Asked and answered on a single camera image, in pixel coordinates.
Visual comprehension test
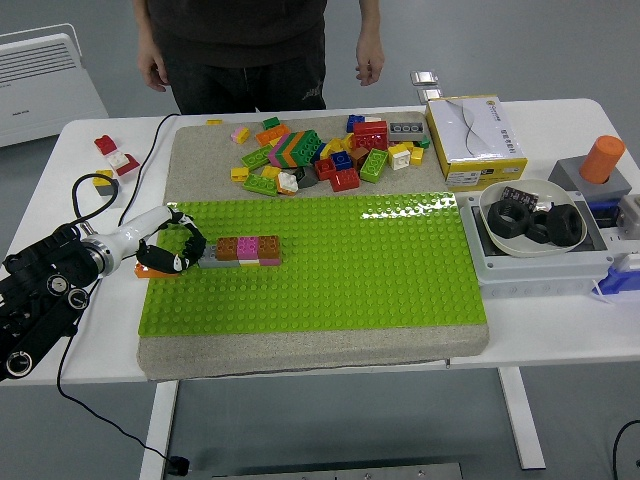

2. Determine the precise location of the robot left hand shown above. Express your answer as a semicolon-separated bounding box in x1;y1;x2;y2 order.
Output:
109;205;208;275

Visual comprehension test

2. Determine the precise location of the person's left hand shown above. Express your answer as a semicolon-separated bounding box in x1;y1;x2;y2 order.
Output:
354;39;386;87

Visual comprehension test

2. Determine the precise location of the person's right hand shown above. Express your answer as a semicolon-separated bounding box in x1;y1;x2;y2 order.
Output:
137;47;169;93

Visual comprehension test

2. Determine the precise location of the orange long building brick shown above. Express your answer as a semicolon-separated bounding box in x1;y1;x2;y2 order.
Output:
134;263;179;279

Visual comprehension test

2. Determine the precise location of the dark red sloped brick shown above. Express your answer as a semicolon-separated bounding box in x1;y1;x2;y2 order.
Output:
115;153;142;177

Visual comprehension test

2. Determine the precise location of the large red brick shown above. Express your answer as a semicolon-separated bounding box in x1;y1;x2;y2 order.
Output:
352;120;390;152

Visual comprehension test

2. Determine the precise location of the grey long brick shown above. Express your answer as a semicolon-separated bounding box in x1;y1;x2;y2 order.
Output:
387;121;427;142

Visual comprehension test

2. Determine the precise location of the brown square brick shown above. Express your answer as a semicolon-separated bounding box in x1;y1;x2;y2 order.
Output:
257;234;282;261
216;236;240;262

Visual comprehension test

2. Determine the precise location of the light green long brick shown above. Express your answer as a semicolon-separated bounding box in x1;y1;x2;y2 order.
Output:
242;173;279;197
241;144;274;170
358;147;390;185

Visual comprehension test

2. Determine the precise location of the magenta square brick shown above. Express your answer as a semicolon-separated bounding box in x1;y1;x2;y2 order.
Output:
236;235;261;261

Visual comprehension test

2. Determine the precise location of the striped multicolour brick stack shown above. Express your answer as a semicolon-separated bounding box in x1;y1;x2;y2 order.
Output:
267;129;324;169

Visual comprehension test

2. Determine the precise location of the dark grey sloped brick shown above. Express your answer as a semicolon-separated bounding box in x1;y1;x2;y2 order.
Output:
293;166;319;190

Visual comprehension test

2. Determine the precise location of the white and orange brick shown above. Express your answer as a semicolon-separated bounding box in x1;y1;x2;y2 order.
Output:
276;170;300;196

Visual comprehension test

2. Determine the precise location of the green studded baseplate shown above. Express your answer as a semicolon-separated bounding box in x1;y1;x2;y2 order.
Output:
137;192;489;337

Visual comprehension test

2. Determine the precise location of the person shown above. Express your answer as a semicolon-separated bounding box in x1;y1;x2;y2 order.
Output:
148;0;329;115

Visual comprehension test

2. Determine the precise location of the white panel heater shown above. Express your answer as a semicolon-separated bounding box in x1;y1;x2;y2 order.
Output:
0;23;110;149

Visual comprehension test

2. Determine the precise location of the yellow and white cardboard box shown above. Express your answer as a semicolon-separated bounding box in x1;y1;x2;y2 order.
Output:
424;93;529;191

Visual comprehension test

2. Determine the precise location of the dark circuit board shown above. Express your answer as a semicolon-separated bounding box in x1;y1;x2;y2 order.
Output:
500;186;541;210

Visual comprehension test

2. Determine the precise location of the white table leg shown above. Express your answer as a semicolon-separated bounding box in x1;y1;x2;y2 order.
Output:
138;380;180;480
497;367;546;471

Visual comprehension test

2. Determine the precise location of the grey-beige mat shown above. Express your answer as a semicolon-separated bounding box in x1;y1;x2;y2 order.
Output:
135;110;491;382

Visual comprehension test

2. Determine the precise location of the large black nut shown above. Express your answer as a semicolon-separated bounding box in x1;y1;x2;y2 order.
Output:
544;203;587;248
487;200;531;241

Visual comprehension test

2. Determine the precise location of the white bowl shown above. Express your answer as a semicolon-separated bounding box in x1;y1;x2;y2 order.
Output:
478;178;589;259

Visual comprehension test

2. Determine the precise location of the grey block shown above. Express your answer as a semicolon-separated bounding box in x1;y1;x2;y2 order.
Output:
547;157;632;202

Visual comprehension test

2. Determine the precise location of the small black nut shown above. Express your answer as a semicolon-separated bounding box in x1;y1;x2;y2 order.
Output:
525;212;552;245

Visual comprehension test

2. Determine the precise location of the orange cylinder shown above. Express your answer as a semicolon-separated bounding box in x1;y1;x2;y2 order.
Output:
578;134;626;186

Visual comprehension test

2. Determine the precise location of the light grey junction box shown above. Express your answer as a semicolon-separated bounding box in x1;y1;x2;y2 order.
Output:
458;192;614;301

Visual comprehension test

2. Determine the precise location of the dark blue block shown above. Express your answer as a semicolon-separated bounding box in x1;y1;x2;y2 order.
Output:
584;198;621;229

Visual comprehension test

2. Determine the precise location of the grey connector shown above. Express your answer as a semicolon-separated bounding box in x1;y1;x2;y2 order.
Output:
614;194;640;234

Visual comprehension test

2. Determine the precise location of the white zip tie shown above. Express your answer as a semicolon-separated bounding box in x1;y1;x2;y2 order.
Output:
587;279;614;307

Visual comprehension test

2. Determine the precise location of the blue-violet plastic part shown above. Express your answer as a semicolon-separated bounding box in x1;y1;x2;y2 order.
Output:
597;264;640;304

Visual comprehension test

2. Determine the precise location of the black power cord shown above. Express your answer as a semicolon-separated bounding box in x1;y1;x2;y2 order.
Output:
56;112;182;464

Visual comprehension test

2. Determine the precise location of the black floor cable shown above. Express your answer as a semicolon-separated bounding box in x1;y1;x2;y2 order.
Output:
611;418;640;480

